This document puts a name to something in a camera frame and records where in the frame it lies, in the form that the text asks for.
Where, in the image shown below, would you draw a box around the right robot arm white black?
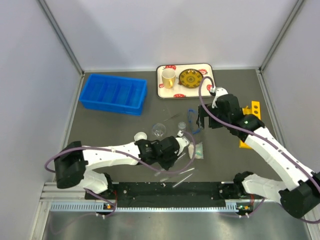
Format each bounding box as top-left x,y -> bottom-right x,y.
196,93 -> 320,219

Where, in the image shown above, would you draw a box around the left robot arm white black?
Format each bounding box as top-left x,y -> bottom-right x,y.
54,136 -> 190,199

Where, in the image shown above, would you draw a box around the round glass flask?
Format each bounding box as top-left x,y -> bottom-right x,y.
151,123 -> 167,138

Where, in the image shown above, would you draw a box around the plastic bag with gloves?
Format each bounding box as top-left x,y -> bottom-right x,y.
188,142 -> 204,160

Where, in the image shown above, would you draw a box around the small glass beaker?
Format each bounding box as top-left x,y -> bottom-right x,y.
178,121 -> 187,133

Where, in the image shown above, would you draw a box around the white round dish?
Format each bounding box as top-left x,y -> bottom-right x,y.
134,131 -> 148,142

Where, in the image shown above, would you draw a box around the yellow test tube rack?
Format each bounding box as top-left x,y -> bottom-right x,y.
238,100 -> 262,150

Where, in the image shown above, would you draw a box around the yellow black patterned plate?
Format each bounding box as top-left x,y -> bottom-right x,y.
178,68 -> 203,89

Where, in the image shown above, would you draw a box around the strawberry pattern white tray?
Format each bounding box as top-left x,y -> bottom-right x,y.
156,63 -> 215,99

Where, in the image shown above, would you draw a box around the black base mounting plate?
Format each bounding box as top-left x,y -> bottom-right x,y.
100,182 -> 261,208

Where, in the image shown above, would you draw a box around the yellow ceramic mug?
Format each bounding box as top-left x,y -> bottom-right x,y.
161,68 -> 176,89

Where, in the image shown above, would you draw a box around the blue plastic compartment bin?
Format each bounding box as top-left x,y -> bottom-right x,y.
79,73 -> 148,116

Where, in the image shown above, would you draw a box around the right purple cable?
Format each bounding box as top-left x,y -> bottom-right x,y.
198,76 -> 320,225

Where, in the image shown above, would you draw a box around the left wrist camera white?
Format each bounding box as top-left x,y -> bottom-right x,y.
175,130 -> 191,152

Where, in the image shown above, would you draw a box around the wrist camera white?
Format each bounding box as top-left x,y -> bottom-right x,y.
175,130 -> 191,152
209,87 -> 229,109

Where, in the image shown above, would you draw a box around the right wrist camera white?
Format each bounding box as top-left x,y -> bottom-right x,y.
209,87 -> 229,109

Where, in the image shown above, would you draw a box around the blue frame safety goggles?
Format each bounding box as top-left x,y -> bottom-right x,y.
187,108 -> 201,135

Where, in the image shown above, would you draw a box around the grey slotted cable duct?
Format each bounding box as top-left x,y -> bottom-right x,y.
49,201 -> 241,213

